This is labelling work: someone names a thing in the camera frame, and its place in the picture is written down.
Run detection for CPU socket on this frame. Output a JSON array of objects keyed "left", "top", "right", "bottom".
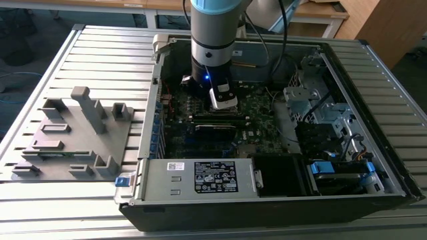
[{"left": 205, "top": 104, "right": 243, "bottom": 116}]

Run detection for RAM slot white clips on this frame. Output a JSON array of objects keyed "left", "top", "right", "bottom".
[{"left": 189, "top": 115, "right": 251, "bottom": 120}]

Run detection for RAM slot black clips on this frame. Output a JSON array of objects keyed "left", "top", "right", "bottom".
[{"left": 193, "top": 118, "right": 249, "bottom": 122}]

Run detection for black graphics card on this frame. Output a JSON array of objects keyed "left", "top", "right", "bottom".
[{"left": 194, "top": 123, "right": 238, "bottom": 151}]

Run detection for green motherboard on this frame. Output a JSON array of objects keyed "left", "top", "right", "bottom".
[{"left": 159, "top": 79, "right": 291, "bottom": 160}]

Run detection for silver metal drive cage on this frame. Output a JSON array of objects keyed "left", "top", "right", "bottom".
[{"left": 282, "top": 47, "right": 362, "bottom": 151}]

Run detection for dark chipset heatsink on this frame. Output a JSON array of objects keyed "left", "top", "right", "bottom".
[{"left": 238, "top": 143, "right": 259, "bottom": 158}]

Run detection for black plastic disk bay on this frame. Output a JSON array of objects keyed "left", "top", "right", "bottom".
[{"left": 295, "top": 122, "right": 345, "bottom": 161}]

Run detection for silver power supply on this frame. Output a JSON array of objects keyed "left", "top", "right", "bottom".
[{"left": 131, "top": 157, "right": 265, "bottom": 201}]

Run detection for grey parts rack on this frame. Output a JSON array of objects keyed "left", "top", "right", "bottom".
[{"left": 10, "top": 86, "right": 137, "bottom": 181}]

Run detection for hard disk in blue carrier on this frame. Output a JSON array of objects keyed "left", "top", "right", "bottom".
[{"left": 309, "top": 160, "right": 385, "bottom": 196}]

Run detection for green RAM stick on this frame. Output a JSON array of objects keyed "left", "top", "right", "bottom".
[{"left": 37, "top": 151, "right": 77, "bottom": 160}]

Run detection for black PC case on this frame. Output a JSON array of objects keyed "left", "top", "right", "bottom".
[{"left": 113, "top": 33, "right": 427, "bottom": 232}]

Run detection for wooden cabinet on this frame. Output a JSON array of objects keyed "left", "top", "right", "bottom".
[{"left": 336, "top": 0, "right": 427, "bottom": 70}]

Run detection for grey case handle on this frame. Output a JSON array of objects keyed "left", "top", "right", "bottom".
[{"left": 151, "top": 33, "right": 178, "bottom": 61}]

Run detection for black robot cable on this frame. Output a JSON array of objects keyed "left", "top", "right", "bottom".
[{"left": 242, "top": 0, "right": 290, "bottom": 68}]

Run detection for wooden desk white frame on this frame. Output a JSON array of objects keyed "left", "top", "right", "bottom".
[
  {"left": 146, "top": 0, "right": 352, "bottom": 38},
  {"left": 0, "top": 0, "right": 150, "bottom": 28}
]

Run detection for coloured wire bundle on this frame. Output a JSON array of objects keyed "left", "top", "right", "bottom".
[{"left": 353, "top": 146, "right": 374, "bottom": 162}]

